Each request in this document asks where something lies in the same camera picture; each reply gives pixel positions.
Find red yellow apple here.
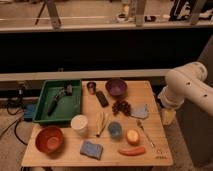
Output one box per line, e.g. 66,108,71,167
126,129,140,145

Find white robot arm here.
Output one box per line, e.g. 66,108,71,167
158,62,213,117

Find purple bowl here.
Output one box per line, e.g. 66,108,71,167
105,78,127,98

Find black remote control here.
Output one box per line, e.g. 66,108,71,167
96,91,109,107

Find dark grape bunch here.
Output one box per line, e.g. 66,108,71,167
112,100,131,116

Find wooden table board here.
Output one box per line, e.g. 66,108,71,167
22,81,173,167

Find blue folded cloth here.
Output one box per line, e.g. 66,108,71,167
131,104,149,119

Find green plastic tray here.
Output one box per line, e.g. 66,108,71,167
33,79,82,125

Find blue cup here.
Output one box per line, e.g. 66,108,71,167
108,122,122,139

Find white cup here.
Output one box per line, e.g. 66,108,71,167
71,115,88,136

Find metal spoon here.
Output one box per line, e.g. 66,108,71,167
136,119,155,148

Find blue sponge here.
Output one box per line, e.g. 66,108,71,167
80,141,103,160

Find orange carrot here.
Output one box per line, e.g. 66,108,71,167
118,147,146,156

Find orange bowl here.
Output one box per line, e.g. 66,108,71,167
35,126,63,154

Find blue box on floor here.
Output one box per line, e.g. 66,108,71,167
24,104,36,121

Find black handled brush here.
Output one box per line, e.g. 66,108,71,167
47,84,72,116

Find black cables on floor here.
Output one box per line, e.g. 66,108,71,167
0,83,28,146

